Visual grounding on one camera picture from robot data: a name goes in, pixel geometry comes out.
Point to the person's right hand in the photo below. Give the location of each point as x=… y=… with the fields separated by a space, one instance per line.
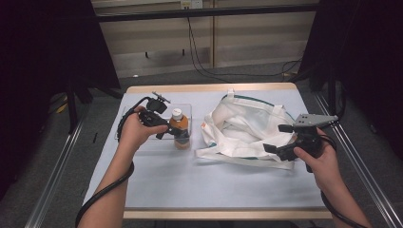
x=324 y=167

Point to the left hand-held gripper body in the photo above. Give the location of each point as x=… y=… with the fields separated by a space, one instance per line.
x=153 y=114

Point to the black curtain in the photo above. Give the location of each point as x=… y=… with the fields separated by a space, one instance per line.
x=38 y=63
x=364 y=63

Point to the white wall socket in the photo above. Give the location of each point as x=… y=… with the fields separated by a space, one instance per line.
x=191 y=3

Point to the person's left hand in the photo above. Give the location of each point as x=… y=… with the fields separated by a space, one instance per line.
x=134 y=134

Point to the white canvas tote bag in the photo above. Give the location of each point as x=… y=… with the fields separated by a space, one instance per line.
x=244 y=129

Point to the aluminium floor rail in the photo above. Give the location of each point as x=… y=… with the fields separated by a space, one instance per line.
x=53 y=177
x=364 y=171

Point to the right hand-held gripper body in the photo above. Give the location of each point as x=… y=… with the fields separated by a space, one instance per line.
x=309 y=139

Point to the tea bottle with orange label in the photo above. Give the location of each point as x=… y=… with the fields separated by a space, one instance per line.
x=181 y=126

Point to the small black floor item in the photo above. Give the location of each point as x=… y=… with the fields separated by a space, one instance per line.
x=95 y=137

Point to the light blue table mat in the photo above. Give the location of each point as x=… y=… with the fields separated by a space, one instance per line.
x=221 y=186

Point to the black metal stand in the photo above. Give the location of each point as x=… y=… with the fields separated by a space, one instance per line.
x=72 y=104

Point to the black horizontal bar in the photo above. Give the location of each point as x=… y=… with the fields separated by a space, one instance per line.
x=206 y=13

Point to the clear plastic bin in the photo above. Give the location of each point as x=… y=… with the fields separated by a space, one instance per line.
x=126 y=104

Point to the yellow floor item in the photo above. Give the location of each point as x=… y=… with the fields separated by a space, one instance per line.
x=61 y=107

